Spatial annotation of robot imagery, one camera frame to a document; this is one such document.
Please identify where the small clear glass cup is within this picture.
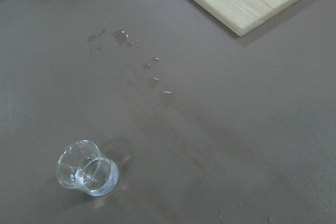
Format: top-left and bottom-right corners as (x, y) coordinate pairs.
(56, 140), (119, 197)

